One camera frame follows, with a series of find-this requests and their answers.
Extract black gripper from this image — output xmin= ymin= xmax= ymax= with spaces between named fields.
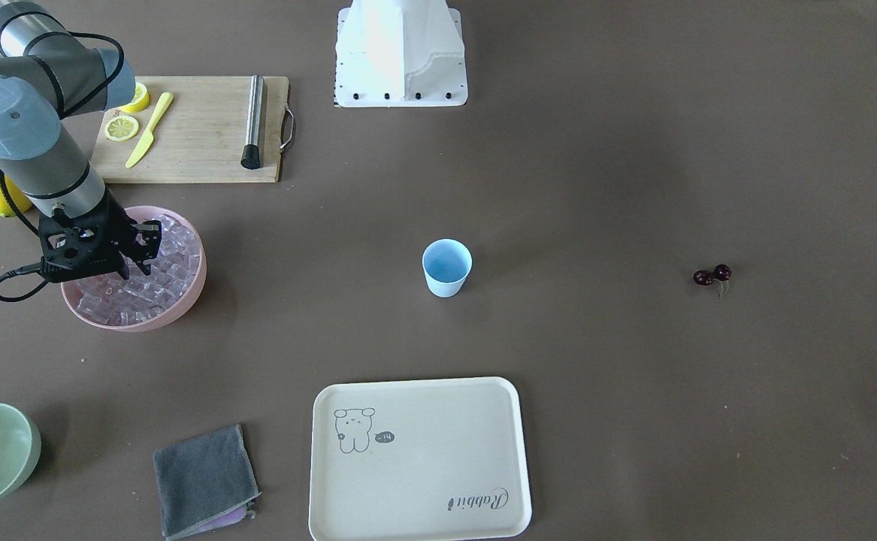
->
xmin=38 ymin=192 xmax=162 ymax=283

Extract dark red cherry pair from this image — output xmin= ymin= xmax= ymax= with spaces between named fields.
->
xmin=693 ymin=264 xmax=731 ymax=299

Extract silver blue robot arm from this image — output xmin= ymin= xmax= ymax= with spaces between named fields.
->
xmin=0 ymin=1 xmax=162 ymax=283

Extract pink bowl of ice cubes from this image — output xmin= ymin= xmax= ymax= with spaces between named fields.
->
xmin=61 ymin=206 xmax=207 ymax=332

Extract light blue plastic cup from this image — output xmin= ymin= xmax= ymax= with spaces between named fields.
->
xmin=422 ymin=237 xmax=473 ymax=298

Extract yellow plastic knife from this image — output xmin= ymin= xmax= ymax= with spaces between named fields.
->
xmin=125 ymin=92 xmax=174 ymax=168

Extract lemon slice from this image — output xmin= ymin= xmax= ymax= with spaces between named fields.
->
xmin=118 ymin=82 xmax=150 ymax=113
xmin=104 ymin=114 xmax=140 ymax=143

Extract wooden cutting board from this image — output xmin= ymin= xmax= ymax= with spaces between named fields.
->
xmin=91 ymin=76 xmax=293 ymax=184

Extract yellow lemon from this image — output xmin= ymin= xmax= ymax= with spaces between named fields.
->
xmin=0 ymin=168 xmax=33 ymax=219

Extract grey folded cloth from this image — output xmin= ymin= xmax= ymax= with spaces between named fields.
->
xmin=153 ymin=424 xmax=260 ymax=540

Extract cream rectangular tray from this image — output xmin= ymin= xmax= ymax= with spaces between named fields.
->
xmin=309 ymin=376 xmax=532 ymax=540

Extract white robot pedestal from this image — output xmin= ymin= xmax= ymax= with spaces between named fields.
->
xmin=333 ymin=1 xmax=469 ymax=107

